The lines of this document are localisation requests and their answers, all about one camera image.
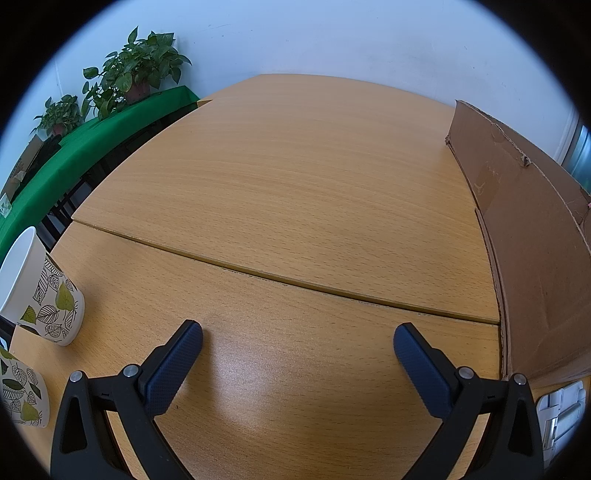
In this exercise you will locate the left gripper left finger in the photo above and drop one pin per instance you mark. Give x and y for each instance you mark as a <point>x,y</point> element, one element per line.
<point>84,445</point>

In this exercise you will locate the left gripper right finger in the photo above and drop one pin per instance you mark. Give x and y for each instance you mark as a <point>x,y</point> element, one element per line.
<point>511,445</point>

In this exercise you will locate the brown cardboard box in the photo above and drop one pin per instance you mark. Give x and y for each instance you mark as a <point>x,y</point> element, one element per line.
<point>535,220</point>

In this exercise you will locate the green cloth covered table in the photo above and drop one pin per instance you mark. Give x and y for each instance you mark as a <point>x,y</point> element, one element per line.
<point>81,150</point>

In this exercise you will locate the small potted green plant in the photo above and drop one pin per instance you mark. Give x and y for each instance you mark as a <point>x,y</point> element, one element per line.
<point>61,117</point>

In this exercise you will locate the large potted green plant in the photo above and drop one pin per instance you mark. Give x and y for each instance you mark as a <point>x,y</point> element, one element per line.
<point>131,73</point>

